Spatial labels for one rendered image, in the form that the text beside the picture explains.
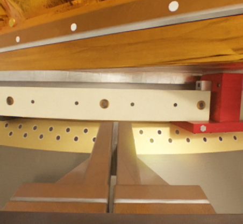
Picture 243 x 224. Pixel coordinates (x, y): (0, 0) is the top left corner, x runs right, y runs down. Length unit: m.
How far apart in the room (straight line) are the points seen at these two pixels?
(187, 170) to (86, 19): 0.29
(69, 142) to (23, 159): 0.08
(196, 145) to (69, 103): 0.22
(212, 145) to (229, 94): 0.10
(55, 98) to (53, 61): 0.08
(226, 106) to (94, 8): 0.24
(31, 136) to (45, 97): 0.09
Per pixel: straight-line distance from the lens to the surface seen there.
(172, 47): 0.22
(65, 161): 0.31
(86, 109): 0.26
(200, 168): 0.33
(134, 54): 0.23
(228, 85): 0.30
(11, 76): 0.39
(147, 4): 0.24
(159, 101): 0.26
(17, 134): 0.37
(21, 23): 0.42
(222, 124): 0.29
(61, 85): 0.34
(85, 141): 0.31
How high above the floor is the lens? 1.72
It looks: 5 degrees down
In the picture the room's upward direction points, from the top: 1 degrees clockwise
